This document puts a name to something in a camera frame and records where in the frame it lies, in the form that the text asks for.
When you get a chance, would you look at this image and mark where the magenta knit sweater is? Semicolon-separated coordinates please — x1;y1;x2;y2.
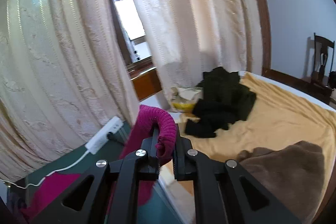
21;105;177;222

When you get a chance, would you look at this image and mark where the white power strip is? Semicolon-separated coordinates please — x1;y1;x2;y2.
85;116;123;155

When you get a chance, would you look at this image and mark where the brown blanket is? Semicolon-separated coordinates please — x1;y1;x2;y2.
237;141;325;223

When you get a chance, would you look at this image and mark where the black garment on bed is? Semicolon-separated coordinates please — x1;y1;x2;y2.
185;67;257;138

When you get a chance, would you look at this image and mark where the yellow bed blanket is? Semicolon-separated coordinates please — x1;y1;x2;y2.
190;73;335;206

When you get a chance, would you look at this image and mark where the yellow plastic bag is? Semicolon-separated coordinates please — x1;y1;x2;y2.
170;87;203;113

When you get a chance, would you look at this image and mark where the beige patterned curtain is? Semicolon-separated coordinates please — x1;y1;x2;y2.
1;0;263;181

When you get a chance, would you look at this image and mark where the dark wooden chair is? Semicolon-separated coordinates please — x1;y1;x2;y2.
308;33;335;105

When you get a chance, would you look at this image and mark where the white cable on table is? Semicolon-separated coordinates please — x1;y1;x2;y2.
0;150;90;191

